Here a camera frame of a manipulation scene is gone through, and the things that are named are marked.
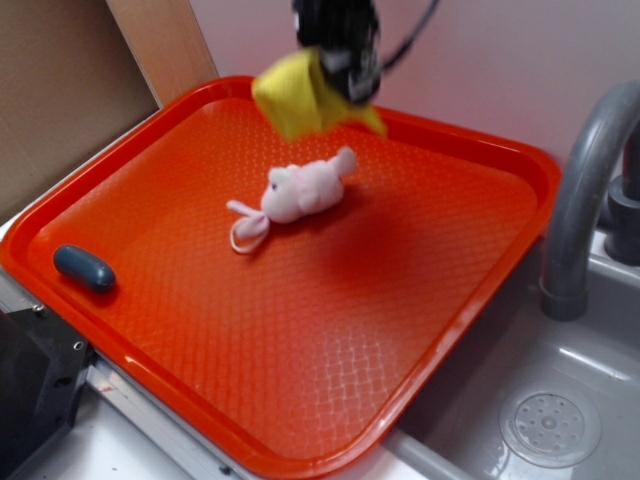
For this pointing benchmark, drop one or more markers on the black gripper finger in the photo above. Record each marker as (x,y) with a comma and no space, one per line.
(355,76)

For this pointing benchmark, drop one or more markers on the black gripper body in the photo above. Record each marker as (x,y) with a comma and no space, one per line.
(339,31)

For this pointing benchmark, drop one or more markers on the yellow cloth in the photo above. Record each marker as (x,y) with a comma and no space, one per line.
(297,100)

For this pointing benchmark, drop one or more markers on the pink plush toy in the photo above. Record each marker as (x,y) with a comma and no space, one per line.
(293,192)

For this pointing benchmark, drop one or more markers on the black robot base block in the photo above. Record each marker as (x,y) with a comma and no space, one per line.
(44,363)

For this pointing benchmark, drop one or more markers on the red plastic tray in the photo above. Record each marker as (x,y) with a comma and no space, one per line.
(295,359)

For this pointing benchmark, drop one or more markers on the cardboard panel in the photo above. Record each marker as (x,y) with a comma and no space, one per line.
(75,75)

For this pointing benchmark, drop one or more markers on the grey faucet spout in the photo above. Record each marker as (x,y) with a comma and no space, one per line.
(594,161)

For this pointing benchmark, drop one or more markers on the dark grey oval object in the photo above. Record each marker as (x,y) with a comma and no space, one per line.
(84,268)

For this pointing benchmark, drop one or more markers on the grey sink basin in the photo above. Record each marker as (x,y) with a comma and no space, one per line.
(451,429)

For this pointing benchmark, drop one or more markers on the sink drain strainer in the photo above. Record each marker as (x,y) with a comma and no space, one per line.
(550,425)

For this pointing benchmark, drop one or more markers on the dark grey faucet handle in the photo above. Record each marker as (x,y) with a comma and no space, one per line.
(622,243)

